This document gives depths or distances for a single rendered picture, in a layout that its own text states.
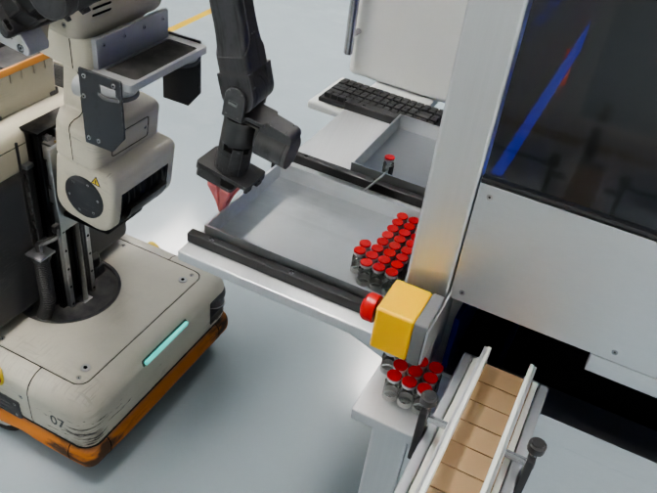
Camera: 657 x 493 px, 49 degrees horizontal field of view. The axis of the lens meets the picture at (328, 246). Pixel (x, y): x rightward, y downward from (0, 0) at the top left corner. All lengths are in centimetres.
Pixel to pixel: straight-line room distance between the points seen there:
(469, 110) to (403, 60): 117
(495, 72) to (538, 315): 33
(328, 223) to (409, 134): 42
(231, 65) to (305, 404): 128
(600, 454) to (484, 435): 21
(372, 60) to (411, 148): 51
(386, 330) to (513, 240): 20
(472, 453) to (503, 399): 11
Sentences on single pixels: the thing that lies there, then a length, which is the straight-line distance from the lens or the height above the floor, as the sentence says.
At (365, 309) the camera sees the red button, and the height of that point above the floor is 100.
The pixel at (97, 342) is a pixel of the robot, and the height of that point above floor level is 28.
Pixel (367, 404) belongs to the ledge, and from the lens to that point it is 103.
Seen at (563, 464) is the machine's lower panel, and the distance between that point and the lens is 116.
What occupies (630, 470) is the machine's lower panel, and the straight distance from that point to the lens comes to 113.
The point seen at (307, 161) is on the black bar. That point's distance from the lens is 149.
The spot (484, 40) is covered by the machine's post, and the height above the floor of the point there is 137.
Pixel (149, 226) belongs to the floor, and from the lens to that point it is 280.
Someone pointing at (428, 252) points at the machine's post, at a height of 107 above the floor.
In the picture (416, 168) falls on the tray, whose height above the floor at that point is 88.
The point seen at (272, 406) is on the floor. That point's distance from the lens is 216.
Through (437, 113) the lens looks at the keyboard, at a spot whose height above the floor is 83.
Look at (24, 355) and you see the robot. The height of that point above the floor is 28.
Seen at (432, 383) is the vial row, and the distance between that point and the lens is 102.
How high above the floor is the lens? 166
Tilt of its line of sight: 37 degrees down
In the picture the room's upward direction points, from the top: 8 degrees clockwise
